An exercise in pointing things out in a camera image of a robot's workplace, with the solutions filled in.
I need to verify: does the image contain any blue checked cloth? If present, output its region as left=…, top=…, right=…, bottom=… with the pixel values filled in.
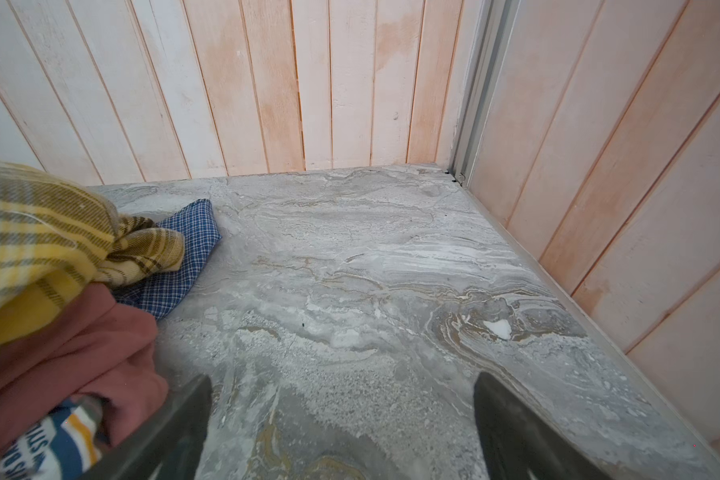
left=111, top=198, right=223, bottom=321

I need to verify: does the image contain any dusty pink cloth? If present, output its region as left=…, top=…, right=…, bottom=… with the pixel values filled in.
left=0, top=284, right=168, bottom=457

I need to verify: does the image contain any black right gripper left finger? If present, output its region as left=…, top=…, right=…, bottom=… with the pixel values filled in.
left=81, top=375, right=212, bottom=480

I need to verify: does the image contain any striped printed cloth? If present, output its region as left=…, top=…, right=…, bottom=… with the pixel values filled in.
left=0, top=395, right=109, bottom=480

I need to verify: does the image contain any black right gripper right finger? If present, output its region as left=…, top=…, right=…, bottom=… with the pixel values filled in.
left=473, top=371, right=609, bottom=479

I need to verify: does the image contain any yellow plaid cloth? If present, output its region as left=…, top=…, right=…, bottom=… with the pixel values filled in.
left=0, top=161, right=186, bottom=347

